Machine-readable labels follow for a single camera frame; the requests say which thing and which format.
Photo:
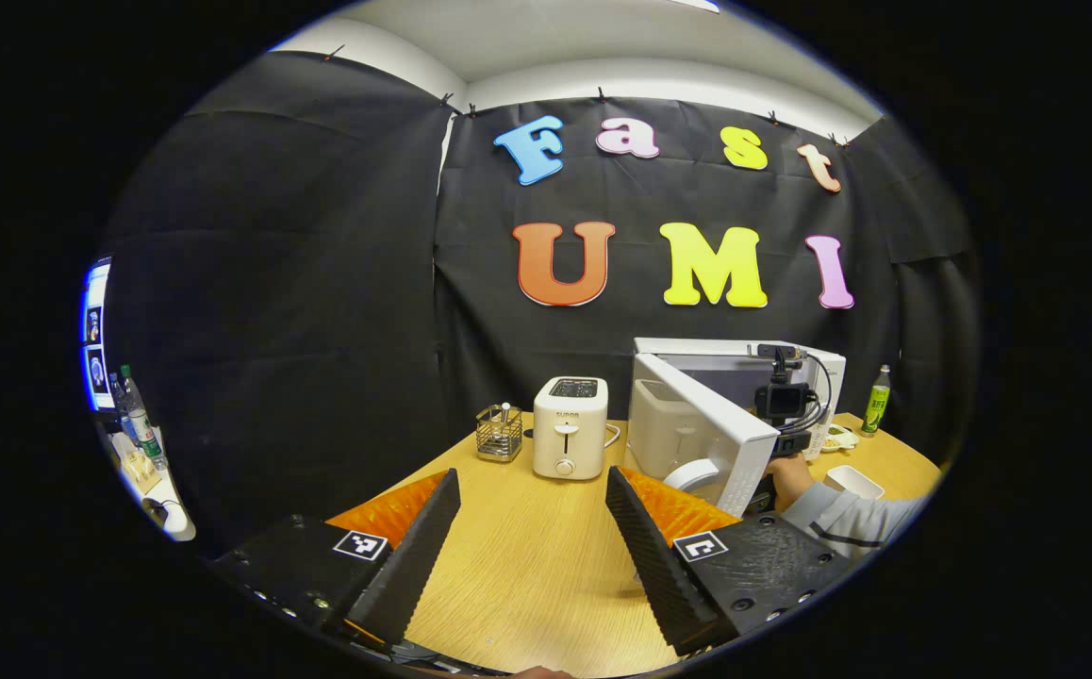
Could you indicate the black backdrop cloth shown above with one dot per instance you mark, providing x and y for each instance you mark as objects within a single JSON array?
[{"x": 320, "y": 283}]

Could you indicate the white side table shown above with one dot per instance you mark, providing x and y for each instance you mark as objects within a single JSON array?
[{"x": 164, "y": 505}]

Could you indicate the white microwave oven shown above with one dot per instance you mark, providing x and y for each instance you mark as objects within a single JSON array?
[{"x": 687, "y": 434}]

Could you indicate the computer monitor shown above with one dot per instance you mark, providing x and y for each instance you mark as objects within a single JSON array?
[{"x": 96, "y": 339}]

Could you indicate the white toaster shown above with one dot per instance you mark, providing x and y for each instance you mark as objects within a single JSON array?
[{"x": 570, "y": 443}]

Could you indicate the green label drink bottle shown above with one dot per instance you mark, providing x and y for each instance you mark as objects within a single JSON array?
[{"x": 876, "y": 405}]

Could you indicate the small cardboard box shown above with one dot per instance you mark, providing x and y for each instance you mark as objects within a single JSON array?
[{"x": 142, "y": 471}]

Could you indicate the clear plastic water bottle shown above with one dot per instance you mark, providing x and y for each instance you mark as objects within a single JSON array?
[{"x": 142, "y": 424}]

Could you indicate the white divided snack plate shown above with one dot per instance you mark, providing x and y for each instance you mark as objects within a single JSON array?
[{"x": 838, "y": 438}]

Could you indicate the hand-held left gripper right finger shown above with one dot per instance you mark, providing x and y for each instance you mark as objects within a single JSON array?
[{"x": 654, "y": 566}]

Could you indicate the small white rectangular dish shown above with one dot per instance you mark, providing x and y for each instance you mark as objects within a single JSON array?
[{"x": 852, "y": 481}]

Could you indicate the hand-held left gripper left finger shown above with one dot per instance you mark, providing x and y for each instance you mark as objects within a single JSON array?
[{"x": 414, "y": 566}]

